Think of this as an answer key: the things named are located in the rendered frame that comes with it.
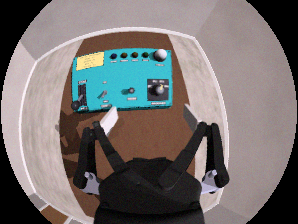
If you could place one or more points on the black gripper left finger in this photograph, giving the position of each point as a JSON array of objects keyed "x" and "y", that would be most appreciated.
[{"x": 85, "y": 176}]

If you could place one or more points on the dark teal box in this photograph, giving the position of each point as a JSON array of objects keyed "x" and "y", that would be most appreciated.
[{"x": 147, "y": 70}]

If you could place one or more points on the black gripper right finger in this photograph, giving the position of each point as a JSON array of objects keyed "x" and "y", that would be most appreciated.
[{"x": 216, "y": 175}]

